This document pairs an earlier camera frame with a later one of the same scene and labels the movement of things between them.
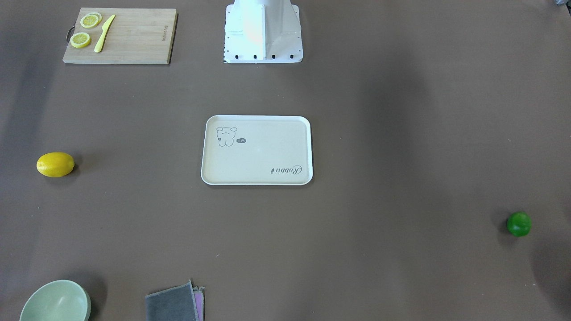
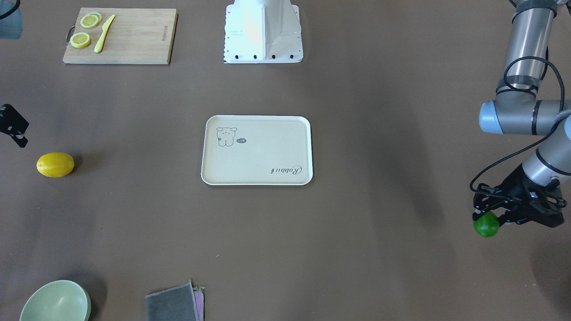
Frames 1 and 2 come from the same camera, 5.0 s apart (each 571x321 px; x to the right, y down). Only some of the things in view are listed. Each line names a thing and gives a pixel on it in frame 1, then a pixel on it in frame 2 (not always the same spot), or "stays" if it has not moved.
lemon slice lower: x=80 y=40 stays
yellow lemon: x=55 y=164 stays
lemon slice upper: x=91 y=20 stays
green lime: x=519 y=223 → x=487 y=225
